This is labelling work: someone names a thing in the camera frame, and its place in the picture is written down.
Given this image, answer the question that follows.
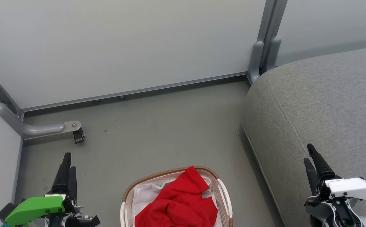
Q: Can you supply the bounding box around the grey fabric sofa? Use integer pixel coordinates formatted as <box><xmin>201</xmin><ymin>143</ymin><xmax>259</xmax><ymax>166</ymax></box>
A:
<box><xmin>240</xmin><ymin>45</ymin><xmax>366</xmax><ymax>227</ymax></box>

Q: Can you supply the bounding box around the grey partition post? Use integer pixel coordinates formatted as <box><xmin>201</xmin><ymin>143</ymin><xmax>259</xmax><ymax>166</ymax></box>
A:
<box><xmin>257</xmin><ymin>0</ymin><xmax>288</xmax><ymax>68</ymax></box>

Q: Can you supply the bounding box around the white basket liner cloth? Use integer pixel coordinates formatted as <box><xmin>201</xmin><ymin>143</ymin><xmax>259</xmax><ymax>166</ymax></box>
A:
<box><xmin>132</xmin><ymin>176</ymin><xmax>216</xmax><ymax>227</ymax></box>

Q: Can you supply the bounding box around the red and white shirt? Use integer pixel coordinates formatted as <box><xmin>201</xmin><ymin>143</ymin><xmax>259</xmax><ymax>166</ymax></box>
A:
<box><xmin>134</xmin><ymin>166</ymin><xmax>218</xmax><ymax>227</ymax></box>

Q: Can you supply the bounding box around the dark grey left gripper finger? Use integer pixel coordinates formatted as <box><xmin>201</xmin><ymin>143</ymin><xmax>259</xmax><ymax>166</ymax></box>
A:
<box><xmin>52</xmin><ymin>153</ymin><xmax>72</xmax><ymax>193</ymax></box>
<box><xmin>69</xmin><ymin>166</ymin><xmax>78</xmax><ymax>202</ymax></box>

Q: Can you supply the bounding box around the black caster wheel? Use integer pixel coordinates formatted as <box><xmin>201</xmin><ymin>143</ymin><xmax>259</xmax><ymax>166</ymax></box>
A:
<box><xmin>73</xmin><ymin>128</ymin><xmax>85</xmax><ymax>144</ymax></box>

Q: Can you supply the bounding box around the grey upright post foot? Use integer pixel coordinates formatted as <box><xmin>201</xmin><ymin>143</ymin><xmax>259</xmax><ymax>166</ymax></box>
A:
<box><xmin>265</xmin><ymin>37</ymin><xmax>281</xmax><ymax>72</ymax></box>
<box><xmin>248</xmin><ymin>41</ymin><xmax>265</xmax><ymax>84</ymax></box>

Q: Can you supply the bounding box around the grey partition bottom rail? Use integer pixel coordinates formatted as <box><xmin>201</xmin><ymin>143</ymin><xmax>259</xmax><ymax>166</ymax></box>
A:
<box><xmin>21</xmin><ymin>72</ymin><xmax>250</xmax><ymax>113</ymax></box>

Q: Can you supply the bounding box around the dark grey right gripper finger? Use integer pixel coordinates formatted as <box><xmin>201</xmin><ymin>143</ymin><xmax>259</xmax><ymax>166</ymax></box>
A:
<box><xmin>303</xmin><ymin>158</ymin><xmax>319</xmax><ymax>196</ymax></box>
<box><xmin>307</xmin><ymin>143</ymin><xmax>335</xmax><ymax>181</ymax></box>

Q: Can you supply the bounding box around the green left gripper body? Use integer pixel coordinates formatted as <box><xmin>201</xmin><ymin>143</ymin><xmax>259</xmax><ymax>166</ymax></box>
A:
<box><xmin>5</xmin><ymin>190</ymin><xmax>101</xmax><ymax>227</ymax></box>

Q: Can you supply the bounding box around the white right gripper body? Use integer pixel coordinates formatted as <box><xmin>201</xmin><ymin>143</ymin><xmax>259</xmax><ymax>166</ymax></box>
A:
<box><xmin>305</xmin><ymin>176</ymin><xmax>366</xmax><ymax>227</ymax></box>

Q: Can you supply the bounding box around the grey curved partition foot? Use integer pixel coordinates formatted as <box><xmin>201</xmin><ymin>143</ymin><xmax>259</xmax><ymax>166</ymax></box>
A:
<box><xmin>0</xmin><ymin>103</ymin><xmax>82</xmax><ymax>140</ymax></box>

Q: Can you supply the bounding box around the white laundry basket brown rim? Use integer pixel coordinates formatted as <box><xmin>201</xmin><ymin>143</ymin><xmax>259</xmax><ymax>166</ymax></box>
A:
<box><xmin>120</xmin><ymin>166</ymin><xmax>233</xmax><ymax>227</ymax></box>

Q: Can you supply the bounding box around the dark metal hinge bracket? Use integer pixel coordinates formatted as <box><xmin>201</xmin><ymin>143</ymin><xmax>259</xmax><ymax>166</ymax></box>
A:
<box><xmin>0</xmin><ymin>82</ymin><xmax>17</xmax><ymax>114</ymax></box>

